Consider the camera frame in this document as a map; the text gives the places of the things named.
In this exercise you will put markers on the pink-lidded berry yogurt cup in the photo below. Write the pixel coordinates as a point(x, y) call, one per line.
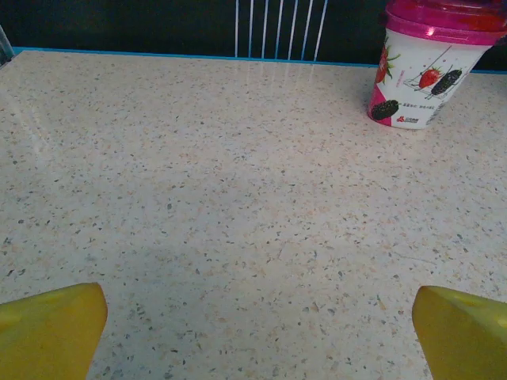
point(420, 71)

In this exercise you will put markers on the aluminium frame post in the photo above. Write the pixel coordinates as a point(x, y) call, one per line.
point(4, 43)

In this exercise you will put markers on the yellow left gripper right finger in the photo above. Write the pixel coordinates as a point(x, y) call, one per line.
point(463, 340)

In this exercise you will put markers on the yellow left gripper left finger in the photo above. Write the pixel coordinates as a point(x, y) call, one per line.
point(51, 336)

